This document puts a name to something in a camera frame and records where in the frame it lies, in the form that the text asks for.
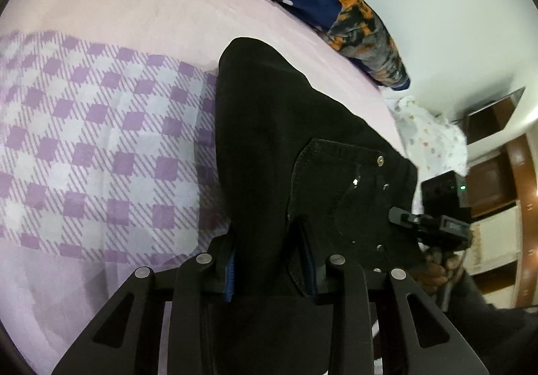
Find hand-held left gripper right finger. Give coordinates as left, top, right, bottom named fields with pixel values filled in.
left=290, top=219, right=491, bottom=375

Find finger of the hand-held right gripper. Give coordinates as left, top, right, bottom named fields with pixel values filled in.
left=388, top=207, right=426, bottom=234

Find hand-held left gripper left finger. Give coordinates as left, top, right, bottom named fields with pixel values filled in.
left=51, top=232, right=237, bottom=375

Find black pants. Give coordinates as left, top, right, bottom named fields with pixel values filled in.
left=202, top=37, right=426, bottom=375

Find person's right forearm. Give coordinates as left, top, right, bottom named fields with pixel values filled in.
left=446, top=270, right=538, bottom=375

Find person's right hand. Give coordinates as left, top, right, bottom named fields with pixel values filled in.
left=414, top=251, right=464, bottom=297

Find white cabinet door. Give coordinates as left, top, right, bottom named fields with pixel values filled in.
left=468, top=205, right=524, bottom=276

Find white floral pillow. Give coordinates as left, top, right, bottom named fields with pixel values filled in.
left=384, top=95, right=470, bottom=213

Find pink checked bed sheet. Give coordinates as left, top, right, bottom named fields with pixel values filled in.
left=0, top=0, right=401, bottom=371

